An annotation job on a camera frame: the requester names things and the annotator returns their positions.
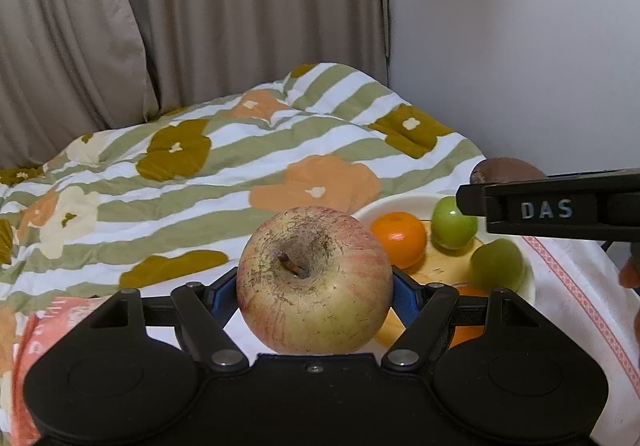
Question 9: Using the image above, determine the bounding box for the brown kiwi with sticker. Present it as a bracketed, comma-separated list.
[470, 157, 547, 184]

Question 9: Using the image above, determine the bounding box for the large yellow-red apple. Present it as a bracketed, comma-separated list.
[236, 206, 393, 354]

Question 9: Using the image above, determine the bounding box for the green apple back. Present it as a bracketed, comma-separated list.
[431, 196, 478, 251]

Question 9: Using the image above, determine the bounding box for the green apple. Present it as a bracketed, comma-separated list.
[468, 238, 526, 292]
[431, 196, 478, 251]

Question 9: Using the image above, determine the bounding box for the large orange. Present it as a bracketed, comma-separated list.
[450, 284, 488, 348]

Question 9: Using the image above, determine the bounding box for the white fruit bowl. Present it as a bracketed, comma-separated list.
[354, 192, 522, 286]

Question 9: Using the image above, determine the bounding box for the green apple front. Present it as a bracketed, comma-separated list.
[468, 238, 526, 292]

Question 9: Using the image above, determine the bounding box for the orange mandarin back of bowl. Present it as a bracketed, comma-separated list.
[370, 212, 427, 270]

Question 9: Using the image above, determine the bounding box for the white pink floral cloth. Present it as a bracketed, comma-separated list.
[1, 237, 639, 445]

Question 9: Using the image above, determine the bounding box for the floral striped duvet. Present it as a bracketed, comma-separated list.
[1, 62, 482, 414]

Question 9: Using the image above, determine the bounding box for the beige curtain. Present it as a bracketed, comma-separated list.
[1, 0, 388, 168]

